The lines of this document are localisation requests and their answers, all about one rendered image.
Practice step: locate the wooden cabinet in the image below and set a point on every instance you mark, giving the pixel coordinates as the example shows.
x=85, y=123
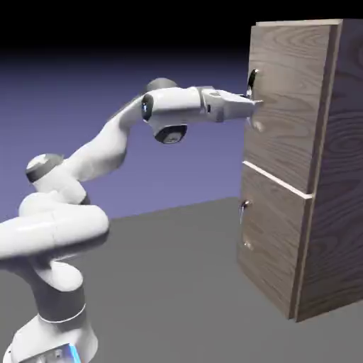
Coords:
x=337, y=170

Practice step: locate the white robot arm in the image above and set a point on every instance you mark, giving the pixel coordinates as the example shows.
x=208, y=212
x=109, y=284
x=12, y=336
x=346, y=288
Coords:
x=71, y=224

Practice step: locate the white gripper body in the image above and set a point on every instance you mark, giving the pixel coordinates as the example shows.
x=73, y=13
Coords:
x=235, y=109

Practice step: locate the large wooden cabinet door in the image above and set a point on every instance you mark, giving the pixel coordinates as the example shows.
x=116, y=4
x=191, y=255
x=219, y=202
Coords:
x=286, y=107

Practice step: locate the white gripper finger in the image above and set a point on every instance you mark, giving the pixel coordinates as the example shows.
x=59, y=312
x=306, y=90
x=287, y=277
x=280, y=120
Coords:
x=258, y=103

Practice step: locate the small wooden cabinet door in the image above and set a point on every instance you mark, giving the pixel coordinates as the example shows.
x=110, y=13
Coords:
x=272, y=241

